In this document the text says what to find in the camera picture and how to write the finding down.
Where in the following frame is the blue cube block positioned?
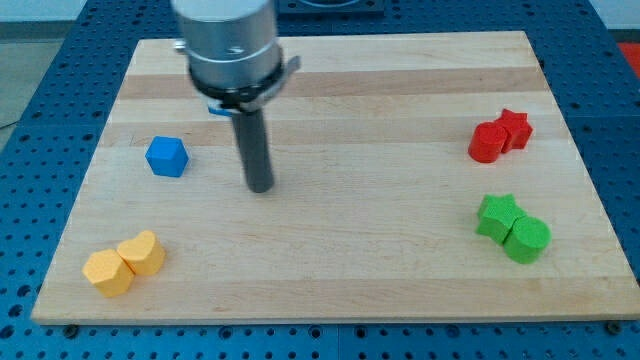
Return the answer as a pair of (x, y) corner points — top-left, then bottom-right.
(145, 136), (189, 178)

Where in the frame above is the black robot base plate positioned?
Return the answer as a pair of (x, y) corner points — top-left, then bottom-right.
(275, 0), (386, 15)

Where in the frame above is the wooden board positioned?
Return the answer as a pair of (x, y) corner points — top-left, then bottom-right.
(32, 31), (639, 325)

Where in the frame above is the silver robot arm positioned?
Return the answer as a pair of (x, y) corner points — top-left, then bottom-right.
(170, 0), (301, 193)

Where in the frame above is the green cylinder block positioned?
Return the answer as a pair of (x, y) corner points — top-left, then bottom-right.
(503, 216), (552, 264)

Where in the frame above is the yellow heart block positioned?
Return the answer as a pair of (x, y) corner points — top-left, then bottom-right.
(116, 230), (166, 276)

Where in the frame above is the green star block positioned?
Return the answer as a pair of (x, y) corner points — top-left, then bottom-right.
(476, 194), (527, 245)

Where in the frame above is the red cylinder block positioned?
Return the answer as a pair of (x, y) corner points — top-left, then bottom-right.
(468, 122), (508, 163)

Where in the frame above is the red star block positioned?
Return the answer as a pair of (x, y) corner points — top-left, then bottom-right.
(495, 109), (533, 153)

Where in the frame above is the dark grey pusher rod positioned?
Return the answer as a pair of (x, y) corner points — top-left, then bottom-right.
(232, 110), (274, 193)

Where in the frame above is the yellow hexagon block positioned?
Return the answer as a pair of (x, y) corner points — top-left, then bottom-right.
(82, 249), (135, 298)

